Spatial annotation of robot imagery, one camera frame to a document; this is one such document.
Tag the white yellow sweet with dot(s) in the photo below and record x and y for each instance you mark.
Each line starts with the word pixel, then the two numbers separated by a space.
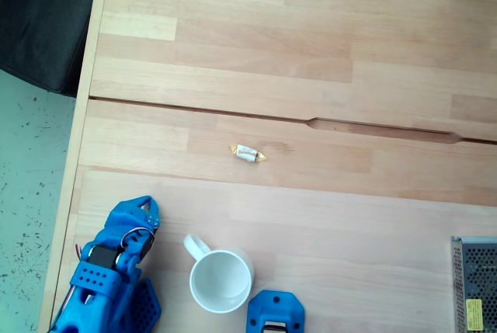
pixel 246 152

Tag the white ceramic mug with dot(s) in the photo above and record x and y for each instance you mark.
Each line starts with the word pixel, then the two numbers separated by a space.
pixel 219 280

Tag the light wooden base board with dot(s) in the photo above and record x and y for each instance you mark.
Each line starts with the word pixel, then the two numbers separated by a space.
pixel 349 251

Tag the dark upholstered seat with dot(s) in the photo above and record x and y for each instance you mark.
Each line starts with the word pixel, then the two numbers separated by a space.
pixel 39 18

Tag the perforated metal power supply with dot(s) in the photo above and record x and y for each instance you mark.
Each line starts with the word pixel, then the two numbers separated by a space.
pixel 475 282

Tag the blue printed post base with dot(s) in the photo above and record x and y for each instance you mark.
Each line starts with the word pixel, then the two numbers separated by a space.
pixel 275 309

